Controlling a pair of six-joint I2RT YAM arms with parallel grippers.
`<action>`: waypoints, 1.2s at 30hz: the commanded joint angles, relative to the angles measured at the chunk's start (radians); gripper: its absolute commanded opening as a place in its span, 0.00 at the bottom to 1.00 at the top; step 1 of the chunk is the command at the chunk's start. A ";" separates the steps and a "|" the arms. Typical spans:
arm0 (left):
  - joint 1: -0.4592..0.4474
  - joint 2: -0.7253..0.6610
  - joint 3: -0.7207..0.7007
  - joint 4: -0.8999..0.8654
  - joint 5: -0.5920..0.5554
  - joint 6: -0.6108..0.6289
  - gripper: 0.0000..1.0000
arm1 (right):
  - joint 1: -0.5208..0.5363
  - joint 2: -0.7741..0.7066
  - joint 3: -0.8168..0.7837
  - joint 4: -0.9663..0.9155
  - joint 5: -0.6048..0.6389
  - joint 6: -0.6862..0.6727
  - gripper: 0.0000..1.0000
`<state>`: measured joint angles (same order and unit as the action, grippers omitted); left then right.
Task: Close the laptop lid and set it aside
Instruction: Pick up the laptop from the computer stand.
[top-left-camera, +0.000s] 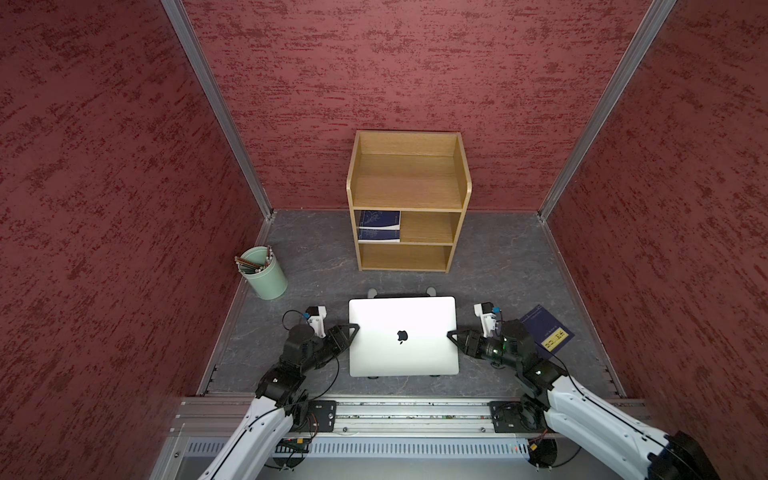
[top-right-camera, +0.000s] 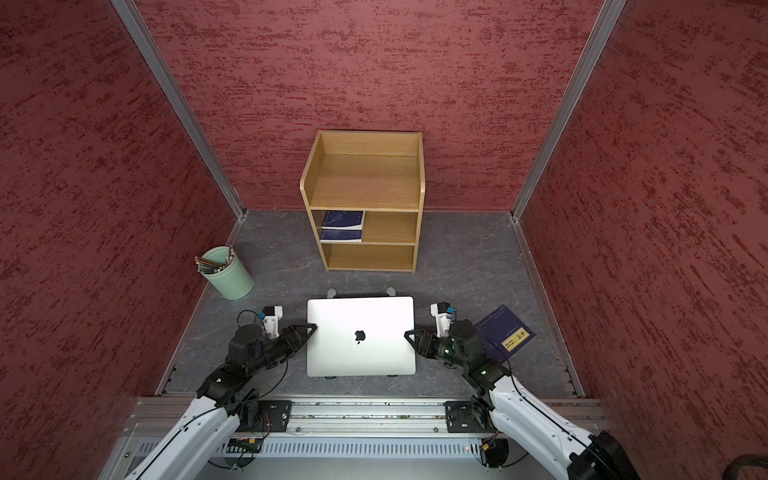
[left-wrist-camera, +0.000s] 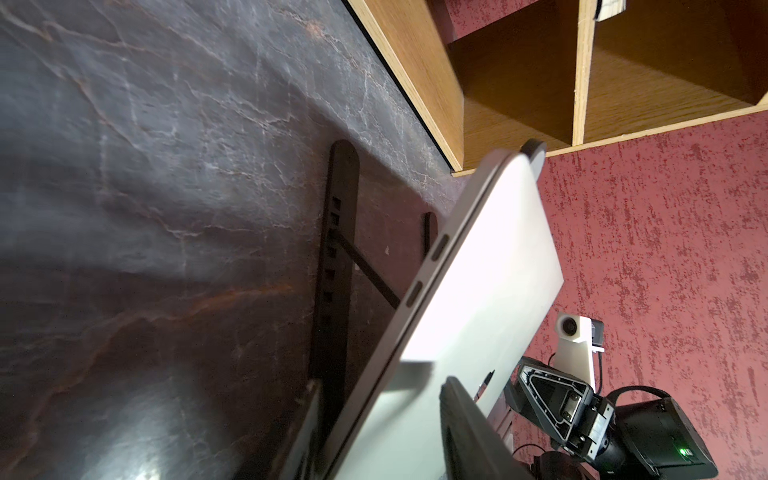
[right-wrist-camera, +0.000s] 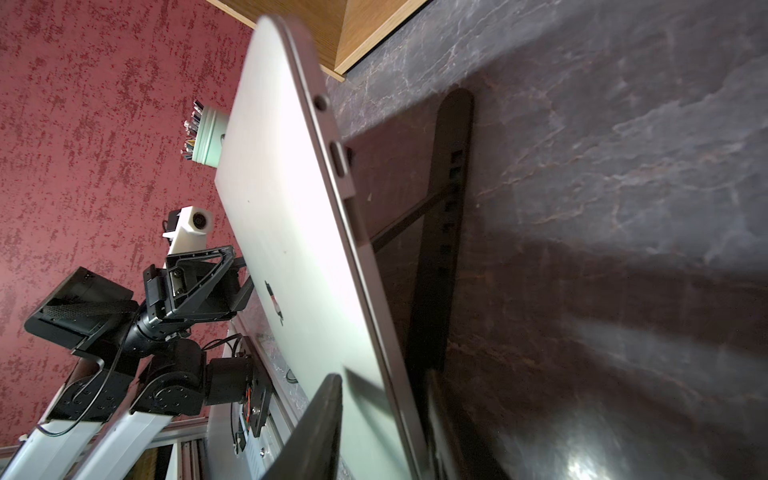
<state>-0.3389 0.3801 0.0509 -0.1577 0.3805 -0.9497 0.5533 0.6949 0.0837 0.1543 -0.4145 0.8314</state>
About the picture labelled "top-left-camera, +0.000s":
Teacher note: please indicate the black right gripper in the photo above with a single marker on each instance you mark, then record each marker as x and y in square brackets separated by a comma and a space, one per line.
[471, 345]

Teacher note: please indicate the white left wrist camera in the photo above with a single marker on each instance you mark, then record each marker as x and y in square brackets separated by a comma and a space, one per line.
[315, 316]

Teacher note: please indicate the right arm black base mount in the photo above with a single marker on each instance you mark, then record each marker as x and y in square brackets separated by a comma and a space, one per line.
[522, 416]

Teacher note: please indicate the green pencil cup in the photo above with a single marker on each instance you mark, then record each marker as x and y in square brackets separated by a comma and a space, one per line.
[269, 284]

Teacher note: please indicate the coloured pencils bundle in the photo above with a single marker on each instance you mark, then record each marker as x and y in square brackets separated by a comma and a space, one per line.
[254, 260]

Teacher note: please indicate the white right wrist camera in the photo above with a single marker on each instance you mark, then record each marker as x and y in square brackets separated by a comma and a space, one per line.
[490, 317]

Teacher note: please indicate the silver laptop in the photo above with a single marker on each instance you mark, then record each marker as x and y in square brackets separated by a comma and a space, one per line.
[403, 337]

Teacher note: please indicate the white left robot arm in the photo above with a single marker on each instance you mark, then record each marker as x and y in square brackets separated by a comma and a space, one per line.
[280, 403]

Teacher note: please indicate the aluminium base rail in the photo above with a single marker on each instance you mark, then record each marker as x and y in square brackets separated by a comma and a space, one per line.
[357, 416]

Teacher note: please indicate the right aluminium corner post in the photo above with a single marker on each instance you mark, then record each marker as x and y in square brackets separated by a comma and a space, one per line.
[647, 31]

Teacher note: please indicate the wooden shelf unit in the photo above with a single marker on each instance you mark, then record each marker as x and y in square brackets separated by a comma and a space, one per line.
[425, 177]

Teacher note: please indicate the left aluminium corner post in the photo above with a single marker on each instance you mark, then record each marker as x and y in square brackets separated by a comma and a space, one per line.
[184, 31]

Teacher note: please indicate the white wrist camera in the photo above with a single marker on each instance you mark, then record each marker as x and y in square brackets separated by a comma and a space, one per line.
[490, 317]
[315, 316]

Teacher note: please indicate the aluminium corner post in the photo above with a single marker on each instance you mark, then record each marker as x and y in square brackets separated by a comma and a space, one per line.
[647, 31]
[184, 31]

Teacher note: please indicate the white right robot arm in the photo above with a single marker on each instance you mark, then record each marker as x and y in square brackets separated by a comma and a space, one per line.
[554, 400]

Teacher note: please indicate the black laptop stand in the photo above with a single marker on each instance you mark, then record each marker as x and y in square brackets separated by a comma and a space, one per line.
[375, 294]

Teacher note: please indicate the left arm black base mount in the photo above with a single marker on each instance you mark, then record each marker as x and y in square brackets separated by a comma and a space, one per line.
[316, 416]

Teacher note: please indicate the blue notebook on table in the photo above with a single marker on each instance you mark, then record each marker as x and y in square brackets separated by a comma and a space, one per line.
[549, 334]

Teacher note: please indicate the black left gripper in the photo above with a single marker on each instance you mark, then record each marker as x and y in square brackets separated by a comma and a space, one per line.
[337, 337]

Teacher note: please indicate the blue book on shelf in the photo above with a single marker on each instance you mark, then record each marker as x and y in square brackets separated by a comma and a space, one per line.
[377, 226]

